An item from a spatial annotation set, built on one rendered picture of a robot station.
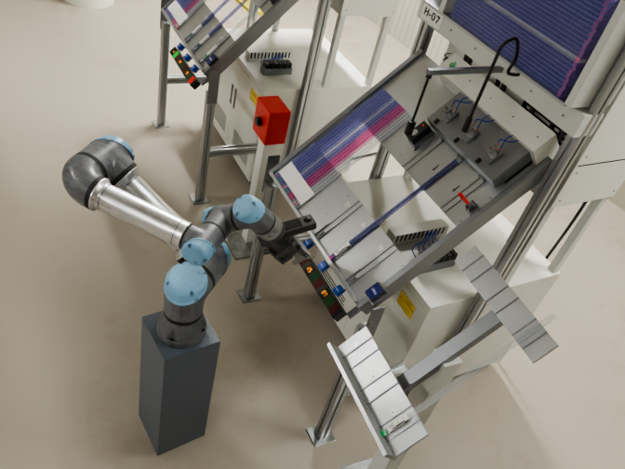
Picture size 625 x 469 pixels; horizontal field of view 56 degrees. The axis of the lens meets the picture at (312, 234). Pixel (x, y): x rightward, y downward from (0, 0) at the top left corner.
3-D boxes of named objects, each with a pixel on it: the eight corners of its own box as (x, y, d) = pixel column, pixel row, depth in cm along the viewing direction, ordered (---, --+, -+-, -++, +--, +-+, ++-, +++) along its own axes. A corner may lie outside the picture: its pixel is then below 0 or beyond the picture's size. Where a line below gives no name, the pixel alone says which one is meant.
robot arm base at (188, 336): (167, 355, 171) (169, 334, 165) (148, 318, 180) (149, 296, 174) (214, 339, 179) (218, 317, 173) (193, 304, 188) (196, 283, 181)
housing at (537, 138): (539, 177, 178) (533, 151, 167) (446, 94, 208) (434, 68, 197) (562, 160, 177) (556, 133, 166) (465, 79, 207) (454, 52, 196)
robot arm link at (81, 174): (41, 167, 152) (210, 247, 148) (69, 147, 160) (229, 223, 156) (42, 200, 159) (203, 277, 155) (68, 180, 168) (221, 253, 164)
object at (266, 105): (234, 260, 285) (259, 121, 235) (218, 228, 300) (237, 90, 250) (279, 251, 296) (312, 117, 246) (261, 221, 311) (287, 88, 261)
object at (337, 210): (363, 305, 182) (359, 301, 179) (277, 177, 222) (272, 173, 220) (412, 267, 180) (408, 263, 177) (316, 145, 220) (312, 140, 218)
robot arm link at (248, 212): (232, 194, 161) (258, 190, 157) (253, 212, 169) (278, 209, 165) (226, 219, 157) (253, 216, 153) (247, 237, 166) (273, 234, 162)
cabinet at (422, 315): (378, 409, 238) (430, 308, 199) (304, 287, 282) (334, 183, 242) (496, 368, 268) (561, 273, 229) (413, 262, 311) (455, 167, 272)
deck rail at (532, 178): (365, 314, 183) (358, 308, 178) (363, 310, 184) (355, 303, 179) (555, 170, 175) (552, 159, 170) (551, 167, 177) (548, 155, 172)
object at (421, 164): (461, 234, 180) (457, 227, 176) (357, 118, 220) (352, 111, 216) (551, 167, 176) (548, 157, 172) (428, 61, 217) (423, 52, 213)
